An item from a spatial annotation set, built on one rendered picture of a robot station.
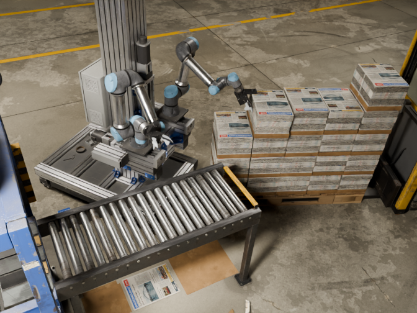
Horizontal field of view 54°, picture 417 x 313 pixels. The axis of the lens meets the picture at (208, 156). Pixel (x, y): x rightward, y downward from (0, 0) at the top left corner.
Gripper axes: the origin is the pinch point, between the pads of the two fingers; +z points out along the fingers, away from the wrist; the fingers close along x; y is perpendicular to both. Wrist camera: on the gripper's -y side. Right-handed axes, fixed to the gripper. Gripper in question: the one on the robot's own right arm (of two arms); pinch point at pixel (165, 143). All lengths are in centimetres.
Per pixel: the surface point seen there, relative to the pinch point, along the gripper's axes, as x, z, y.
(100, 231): 44, 4, 50
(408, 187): -210, 82, 57
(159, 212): 7.2, 11.8, 45.3
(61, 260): 72, 10, 54
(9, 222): 102, 40, -17
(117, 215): 30, -1, 48
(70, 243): 63, 1, 53
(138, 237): 29, 21, 48
